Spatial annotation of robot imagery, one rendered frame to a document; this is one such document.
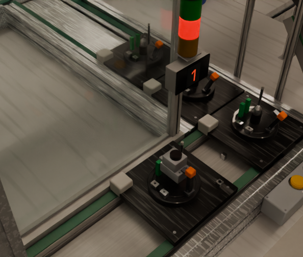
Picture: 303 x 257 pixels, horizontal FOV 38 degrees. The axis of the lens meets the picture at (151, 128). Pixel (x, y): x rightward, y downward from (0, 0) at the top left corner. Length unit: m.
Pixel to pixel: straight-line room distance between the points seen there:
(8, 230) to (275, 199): 0.85
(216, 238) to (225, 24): 1.17
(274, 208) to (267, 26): 1.07
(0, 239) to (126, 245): 0.69
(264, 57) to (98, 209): 1.01
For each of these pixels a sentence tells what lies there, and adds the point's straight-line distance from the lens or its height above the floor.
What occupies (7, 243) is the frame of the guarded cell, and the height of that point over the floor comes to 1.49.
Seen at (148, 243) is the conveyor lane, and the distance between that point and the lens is 1.13.
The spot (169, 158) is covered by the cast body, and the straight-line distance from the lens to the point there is 1.07.
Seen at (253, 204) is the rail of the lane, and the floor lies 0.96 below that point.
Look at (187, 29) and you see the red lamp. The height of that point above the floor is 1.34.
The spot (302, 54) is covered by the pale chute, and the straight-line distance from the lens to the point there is 1.43.
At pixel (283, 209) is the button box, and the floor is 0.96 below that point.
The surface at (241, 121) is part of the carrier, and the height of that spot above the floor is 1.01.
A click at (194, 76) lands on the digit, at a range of 1.13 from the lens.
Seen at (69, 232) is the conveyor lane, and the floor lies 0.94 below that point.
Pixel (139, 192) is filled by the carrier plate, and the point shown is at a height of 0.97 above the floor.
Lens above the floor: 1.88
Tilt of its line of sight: 44 degrees down
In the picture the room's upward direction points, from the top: 1 degrees clockwise
